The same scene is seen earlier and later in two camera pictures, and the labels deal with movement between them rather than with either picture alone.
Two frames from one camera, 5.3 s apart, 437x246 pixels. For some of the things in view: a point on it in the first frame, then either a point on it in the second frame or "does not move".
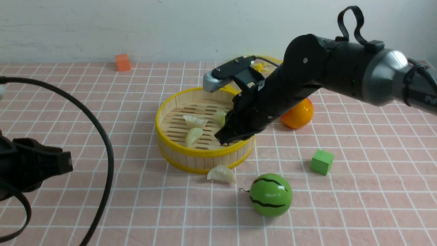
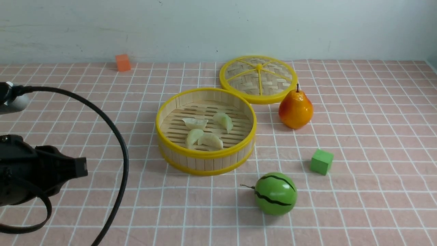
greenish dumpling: x=193 y=134 does not move
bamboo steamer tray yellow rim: x=186 y=125 does not move
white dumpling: x=192 y=122 does not move
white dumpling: x=221 y=173 -> x=213 y=142
